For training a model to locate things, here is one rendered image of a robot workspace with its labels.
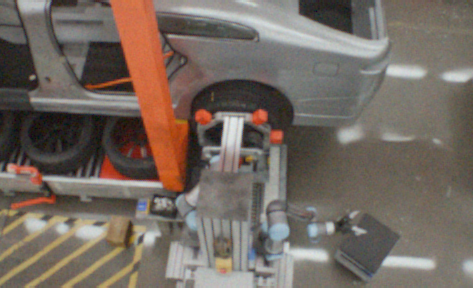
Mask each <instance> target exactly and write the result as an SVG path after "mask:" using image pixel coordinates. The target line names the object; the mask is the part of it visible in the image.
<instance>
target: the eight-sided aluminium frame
mask: <svg viewBox="0 0 473 288"><path fill-rule="evenodd" d="M225 117H236V118H243V123H246V124H248V125H250V126H253V127H254V128H256V129H257V130H259V131H261V133H265V138H264V140H263V149H260V151H264V150H267V149H268V148H269V141H270V134H271V126H268V124H266V123H263V124H261V126H257V125H255V124H254V123H253V115H252V114H250V113H235V112H217V113H216V114H214V115H212V116H211V123H209V124H207V125H205V126H203V125H202V124H200V123H198V126H197V133H198V140H199V145H201V146H202V147H204V148H206V147H221V146H220V145H218V144H217V143H215V142H213V141H211V140H209V139H207V138H205V135H204V130H205V129H207V128H209V127H211V126H214V125H216V124H218V123H219V122H225Z"/></svg>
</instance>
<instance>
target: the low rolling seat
mask: <svg viewBox="0 0 473 288"><path fill-rule="evenodd" d="M356 227H357V228H361V229H362V230H365V231H366V233H360V234H359V235H356V233H355V232H354V233H351V234H349V235H348V237H347V238H346V239H345V241H344V242H343V244H342V245H341V246H340V247H339V249H338V251H337V253H336V254H335V256H334V258H336V259H337V265H338V266H339V265H340V264H341V263H342V264H343V265H345V266H346V267H348V268H349V269H350V270H352V272H355V273H356V275H358V276H360V277H359V278H358V279H359V280H366V281H367V282H368V283H369V282H370V280H371V279H372V278H373V277H374V276H375V274H376V272H377V271H378V269H379V268H380V267H381V266H382V264H383V262H384V261H385V260H386V259H387V257H388V255H389V254H390V252H392V251H393V249H394V246H395V245H396V244H397V243H398V241H399V240H400V235H399V234H396V233H395V232H394V231H392V229H389V228H388V227H387V226H386V225H383V224H382V223H381V222H379V221H378V220H376V219H375V218H374V217H373V216H371V215H369V214H368V213H365V214H364V216H363V217H362V218H361V220H360V221H359V222H358V224H357V225H356Z"/></svg>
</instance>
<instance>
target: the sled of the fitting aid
mask: <svg viewBox="0 0 473 288"><path fill-rule="evenodd" d="M270 149H271V143H269V148H268V149H267V150H264V151H261V156H259V173H258V175H253V182H255V183H260V182H269V174H270Z"/></svg>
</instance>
